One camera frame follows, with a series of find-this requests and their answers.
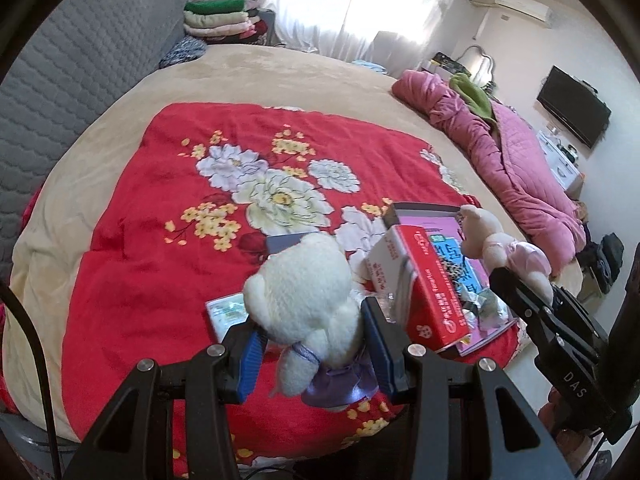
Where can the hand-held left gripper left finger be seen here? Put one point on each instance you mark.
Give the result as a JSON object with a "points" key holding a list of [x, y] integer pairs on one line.
{"points": [[250, 360]]}

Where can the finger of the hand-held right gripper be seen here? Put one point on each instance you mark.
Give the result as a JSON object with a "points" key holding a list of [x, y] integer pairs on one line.
{"points": [[577, 315], [522, 302]]}

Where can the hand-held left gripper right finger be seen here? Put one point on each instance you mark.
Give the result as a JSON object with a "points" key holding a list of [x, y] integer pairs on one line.
{"points": [[381, 360]]}

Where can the white and yellow snack packet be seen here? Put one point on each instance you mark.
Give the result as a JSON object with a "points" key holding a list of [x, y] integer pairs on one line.
{"points": [[482, 307]]}

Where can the white bear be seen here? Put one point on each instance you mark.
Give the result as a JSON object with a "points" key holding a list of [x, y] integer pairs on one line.
{"points": [[300, 285], [482, 240]]}

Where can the purple cardboard box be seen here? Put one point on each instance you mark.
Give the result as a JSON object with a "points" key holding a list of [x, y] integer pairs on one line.
{"points": [[400, 212]]}

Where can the person's right hand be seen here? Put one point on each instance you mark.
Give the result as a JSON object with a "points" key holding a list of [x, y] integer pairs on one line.
{"points": [[570, 442]]}

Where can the small pictured packet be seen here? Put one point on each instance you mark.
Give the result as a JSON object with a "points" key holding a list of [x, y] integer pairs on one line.
{"points": [[225, 312]]}

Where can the black bag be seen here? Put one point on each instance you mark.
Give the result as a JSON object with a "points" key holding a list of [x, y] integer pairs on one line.
{"points": [[605, 265]]}

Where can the red and white carton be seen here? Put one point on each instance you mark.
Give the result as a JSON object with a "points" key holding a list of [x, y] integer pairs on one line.
{"points": [[430, 300]]}

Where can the dark blue flat box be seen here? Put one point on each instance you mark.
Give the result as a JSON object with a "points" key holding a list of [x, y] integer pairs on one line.
{"points": [[282, 245]]}

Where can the red floral blanket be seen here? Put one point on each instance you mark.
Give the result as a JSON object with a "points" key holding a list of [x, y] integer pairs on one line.
{"points": [[150, 260]]}

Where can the white cabinet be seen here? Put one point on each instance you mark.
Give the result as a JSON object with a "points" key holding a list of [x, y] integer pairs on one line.
{"points": [[560, 165]]}

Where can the pink quilt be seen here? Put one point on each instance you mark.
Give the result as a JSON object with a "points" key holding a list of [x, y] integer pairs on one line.
{"points": [[505, 160]]}

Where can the black television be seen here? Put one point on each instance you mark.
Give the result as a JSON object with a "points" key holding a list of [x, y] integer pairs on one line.
{"points": [[575, 105]]}

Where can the green cloth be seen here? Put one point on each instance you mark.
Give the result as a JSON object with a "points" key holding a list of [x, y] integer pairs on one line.
{"points": [[470, 95]]}

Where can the white framed mirror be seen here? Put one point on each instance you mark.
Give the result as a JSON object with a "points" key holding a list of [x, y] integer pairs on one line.
{"points": [[475, 62]]}

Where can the light blue cloth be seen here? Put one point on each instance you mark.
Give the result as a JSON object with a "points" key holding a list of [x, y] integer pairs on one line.
{"points": [[369, 65]]}

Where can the beige bed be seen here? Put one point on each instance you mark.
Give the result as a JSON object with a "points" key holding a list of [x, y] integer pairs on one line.
{"points": [[250, 75]]}

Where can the white air conditioner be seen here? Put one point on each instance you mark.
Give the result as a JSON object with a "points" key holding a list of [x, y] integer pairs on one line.
{"points": [[520, 5]]}

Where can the blue patterned cushion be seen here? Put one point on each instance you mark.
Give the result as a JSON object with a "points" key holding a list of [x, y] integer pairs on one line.
{"points": [[182, 52]]}

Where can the stack of folded clothes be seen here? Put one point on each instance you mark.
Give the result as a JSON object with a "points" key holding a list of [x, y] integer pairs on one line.
{"points": [[215, 20]]}

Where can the white curtain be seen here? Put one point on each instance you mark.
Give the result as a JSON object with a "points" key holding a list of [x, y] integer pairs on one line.
{"points": [[350, 5]]}

